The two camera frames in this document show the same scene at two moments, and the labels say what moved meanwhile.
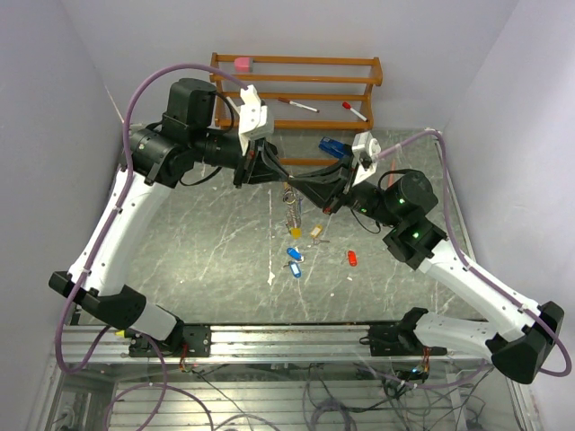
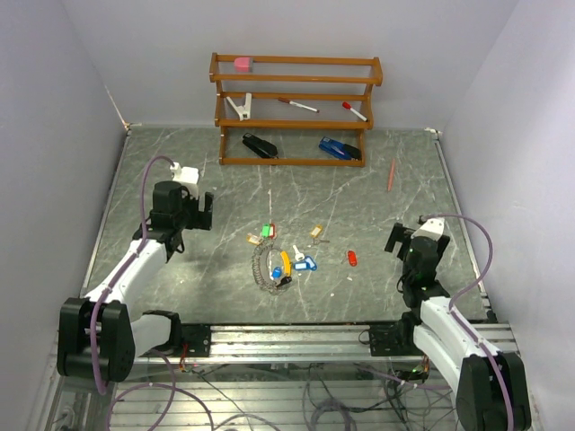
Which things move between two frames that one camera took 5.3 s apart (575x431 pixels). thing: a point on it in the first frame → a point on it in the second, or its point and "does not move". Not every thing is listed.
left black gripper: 260,165 → 199,219
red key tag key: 352,258 does not move
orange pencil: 393,168 does not move
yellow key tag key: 315,233 does not move
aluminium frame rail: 110,345 does not move
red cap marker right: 347,106 does not move
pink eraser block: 242,64 does not move
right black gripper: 329,186 → 401,234
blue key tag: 296,269 → 308,264
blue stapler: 336,148 does not move
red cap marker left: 297,104 does not move
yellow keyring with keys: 293,204 → 271,266
